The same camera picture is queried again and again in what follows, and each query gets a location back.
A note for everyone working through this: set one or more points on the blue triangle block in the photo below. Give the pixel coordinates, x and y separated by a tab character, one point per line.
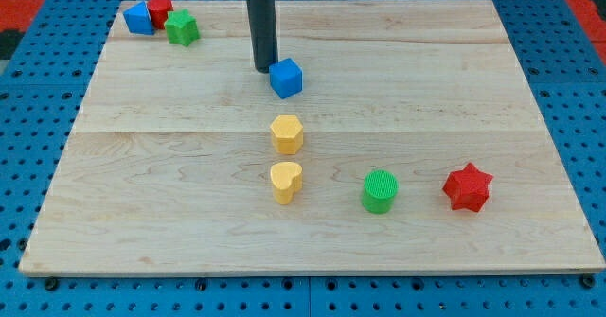
138	19

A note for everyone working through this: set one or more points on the yellow hexagon block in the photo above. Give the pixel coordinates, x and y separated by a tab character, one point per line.
287	134

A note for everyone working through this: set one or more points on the yellow heart block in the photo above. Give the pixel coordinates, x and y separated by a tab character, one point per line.
286	179

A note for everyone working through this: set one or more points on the blue cube block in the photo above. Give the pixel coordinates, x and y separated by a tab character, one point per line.
286	78

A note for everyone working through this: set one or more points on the green cylinder block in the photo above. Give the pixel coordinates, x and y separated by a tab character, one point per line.
379	191

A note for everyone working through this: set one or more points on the light wooden board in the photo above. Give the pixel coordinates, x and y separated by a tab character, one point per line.
166	171

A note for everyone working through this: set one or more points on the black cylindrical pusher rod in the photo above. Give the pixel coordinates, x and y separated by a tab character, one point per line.
262	24

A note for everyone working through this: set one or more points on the red star block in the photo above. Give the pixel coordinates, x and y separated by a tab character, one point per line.
468	188

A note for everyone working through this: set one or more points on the green star block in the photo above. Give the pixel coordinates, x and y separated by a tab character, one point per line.
181	27

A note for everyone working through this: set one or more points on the red cylinder block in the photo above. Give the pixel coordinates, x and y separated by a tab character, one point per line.
159	12

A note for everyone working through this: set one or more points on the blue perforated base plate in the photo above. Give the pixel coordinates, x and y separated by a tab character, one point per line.
46	79

